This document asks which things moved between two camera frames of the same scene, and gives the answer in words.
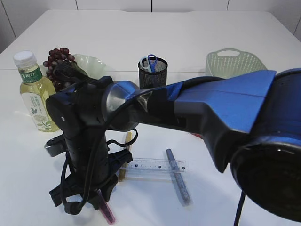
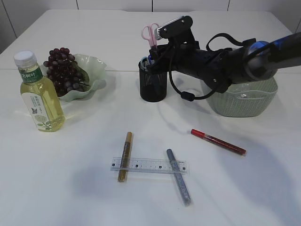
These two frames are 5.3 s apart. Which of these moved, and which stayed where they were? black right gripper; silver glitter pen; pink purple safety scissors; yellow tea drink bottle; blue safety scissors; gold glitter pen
Moved: pink purple safety scissors; black right gripper
Stayed: yellow tea drink bottle; gold glitter pen; silver glitter pen; blue safety scissors
